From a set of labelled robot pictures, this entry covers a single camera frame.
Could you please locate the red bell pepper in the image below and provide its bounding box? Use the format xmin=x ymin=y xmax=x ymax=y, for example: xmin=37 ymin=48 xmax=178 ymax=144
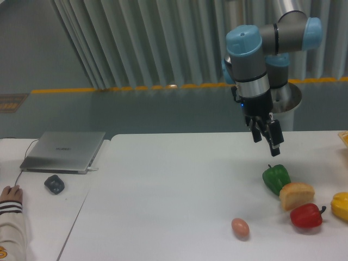
xmin=290 ymin=203 xmax=327 ymax=229

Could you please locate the yellow bell pepper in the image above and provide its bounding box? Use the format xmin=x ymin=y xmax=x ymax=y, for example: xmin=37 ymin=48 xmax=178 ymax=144
xmin=331 ymin=192 xmax=348 ymax=221

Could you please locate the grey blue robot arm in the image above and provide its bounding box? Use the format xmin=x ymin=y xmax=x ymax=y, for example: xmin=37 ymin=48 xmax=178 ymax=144
xmin=222 ymin=1 xmax=323 ymax=156

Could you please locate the white striped sleeve forearm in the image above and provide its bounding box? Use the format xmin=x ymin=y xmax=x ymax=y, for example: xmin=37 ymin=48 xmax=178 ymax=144
xmin=1 ymin=200 xmax=27 ymax=260

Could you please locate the person's hand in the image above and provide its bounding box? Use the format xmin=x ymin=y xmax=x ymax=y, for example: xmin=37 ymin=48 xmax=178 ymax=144
xmin=0 ymin=185 xmax=23 ymax=203

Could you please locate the silver laptop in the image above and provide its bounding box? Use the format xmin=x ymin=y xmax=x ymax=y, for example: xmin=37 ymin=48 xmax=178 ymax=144
xmin=20 ymin=132 xmax=105 ymax=174

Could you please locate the green bell pepper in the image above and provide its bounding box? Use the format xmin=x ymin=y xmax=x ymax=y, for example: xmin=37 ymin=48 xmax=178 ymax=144
xmin=262 ymin=164 xmax=291 ymax=196

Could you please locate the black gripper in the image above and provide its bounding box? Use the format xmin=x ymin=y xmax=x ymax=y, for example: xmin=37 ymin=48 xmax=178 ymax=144
xmin=241 ymin=91 xmax=284 ymax=157

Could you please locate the brown egg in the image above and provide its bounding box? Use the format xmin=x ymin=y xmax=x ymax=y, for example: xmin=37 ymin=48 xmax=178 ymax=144
xmin=231 ymin=218 xmax=250 ymax=239

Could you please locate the bread loaf piece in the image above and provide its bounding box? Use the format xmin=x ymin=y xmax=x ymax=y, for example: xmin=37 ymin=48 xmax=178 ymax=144
xmin=279 ymin=182 xmax=315 ymax=212

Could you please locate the black mouse cable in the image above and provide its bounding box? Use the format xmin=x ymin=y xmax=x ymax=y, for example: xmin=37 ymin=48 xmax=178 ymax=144
xmin=16 ymin=138 xmax=41 ymax=186

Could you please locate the yellow basket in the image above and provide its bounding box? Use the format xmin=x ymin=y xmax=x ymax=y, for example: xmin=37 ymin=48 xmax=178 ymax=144
xmin=338 ymin=130 xmax=348 ymax=147

